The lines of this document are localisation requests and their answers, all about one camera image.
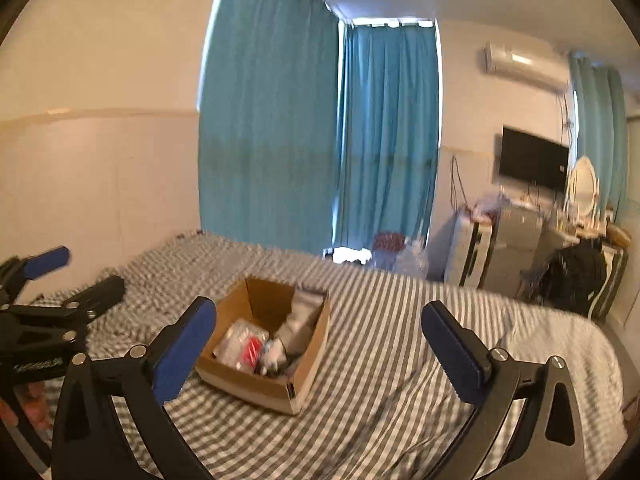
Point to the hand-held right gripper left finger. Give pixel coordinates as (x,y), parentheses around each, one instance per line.
(182,350)

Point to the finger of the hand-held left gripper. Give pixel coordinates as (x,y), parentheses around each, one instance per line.
(95,296)
(47,262)

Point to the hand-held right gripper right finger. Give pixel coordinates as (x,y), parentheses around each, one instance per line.
(452,355)

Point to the clear plastic jar red label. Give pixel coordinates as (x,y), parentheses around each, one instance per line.
(237,342)

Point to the brown cardboard box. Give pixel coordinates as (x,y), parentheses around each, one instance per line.
(250,390)

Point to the blue white tissue packet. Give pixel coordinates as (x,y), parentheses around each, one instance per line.
(272,357)

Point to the silver foil blister pack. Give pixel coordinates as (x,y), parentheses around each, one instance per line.
(300,320)

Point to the person's left hand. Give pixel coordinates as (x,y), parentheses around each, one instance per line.
(37,402)

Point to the grey white checkered blanket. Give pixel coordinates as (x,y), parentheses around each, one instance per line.
(380,360)

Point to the white blue suitcase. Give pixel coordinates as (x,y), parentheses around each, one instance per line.
(467,250)

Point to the grey mini fridge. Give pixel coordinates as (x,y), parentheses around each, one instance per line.
(517,245)

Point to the dark patterned bag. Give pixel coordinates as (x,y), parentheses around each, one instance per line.
(387,241)

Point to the black backpack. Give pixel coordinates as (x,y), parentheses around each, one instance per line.
(575,275)

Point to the clear plastic bag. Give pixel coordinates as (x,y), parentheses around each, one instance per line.
(490,206)

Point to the white oval mirror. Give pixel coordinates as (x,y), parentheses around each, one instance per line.
(581,185)

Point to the blue window curtain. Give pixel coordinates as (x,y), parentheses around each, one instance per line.
(387,135)

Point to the wide blue curtain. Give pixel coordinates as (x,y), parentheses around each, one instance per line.
(265,110)

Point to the narrow blue curtain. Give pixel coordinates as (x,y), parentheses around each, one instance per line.
(600,130)

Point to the white air conditioner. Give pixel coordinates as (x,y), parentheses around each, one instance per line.
(525,65)

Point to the black wall television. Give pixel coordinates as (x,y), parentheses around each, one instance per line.
(532,157)

